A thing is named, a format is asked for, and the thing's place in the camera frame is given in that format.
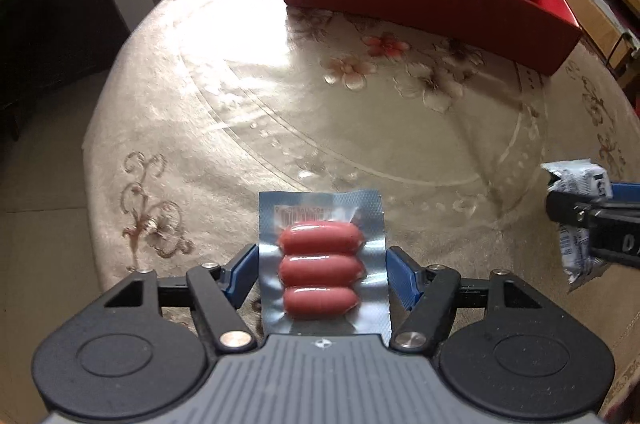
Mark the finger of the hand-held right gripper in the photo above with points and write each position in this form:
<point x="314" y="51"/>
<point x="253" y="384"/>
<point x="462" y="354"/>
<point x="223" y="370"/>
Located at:
<point x="627" y="194"/>
<point x="575" y="209"/>

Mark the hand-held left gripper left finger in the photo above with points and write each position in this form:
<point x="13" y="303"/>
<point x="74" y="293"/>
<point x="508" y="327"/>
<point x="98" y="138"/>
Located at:
<point x="240" y="276"/>

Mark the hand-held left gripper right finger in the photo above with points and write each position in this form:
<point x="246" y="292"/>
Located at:
<point x="402" y="276"/>

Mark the silver wafer packet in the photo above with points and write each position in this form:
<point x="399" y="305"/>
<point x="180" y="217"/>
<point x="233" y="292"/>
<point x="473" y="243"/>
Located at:
<point x="575" y="176"/>

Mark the silver sausage pack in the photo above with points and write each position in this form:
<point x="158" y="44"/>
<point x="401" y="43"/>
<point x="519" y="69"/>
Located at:
<point x="320" y="274"/>

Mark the round table with floral cloth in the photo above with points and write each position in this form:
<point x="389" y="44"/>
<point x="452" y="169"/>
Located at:
<point x="250" y="104"/>

